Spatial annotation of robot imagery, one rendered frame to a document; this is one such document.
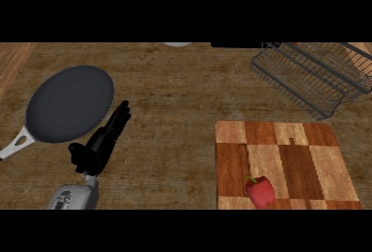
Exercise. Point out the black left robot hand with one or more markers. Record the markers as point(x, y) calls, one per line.
point(99, 144)

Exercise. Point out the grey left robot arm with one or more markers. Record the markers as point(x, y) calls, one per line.
point(72, 196)

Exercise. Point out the checkered wooden cutting board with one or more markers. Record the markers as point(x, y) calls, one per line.
point(285, 164)

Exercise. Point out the dark grey frying pan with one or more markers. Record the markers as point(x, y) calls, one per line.
point(68, 105)

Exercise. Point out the white round object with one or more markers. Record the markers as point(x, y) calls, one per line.
point(177, 43)

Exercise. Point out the red bell pepper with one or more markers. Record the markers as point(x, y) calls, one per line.
point(260, 193)

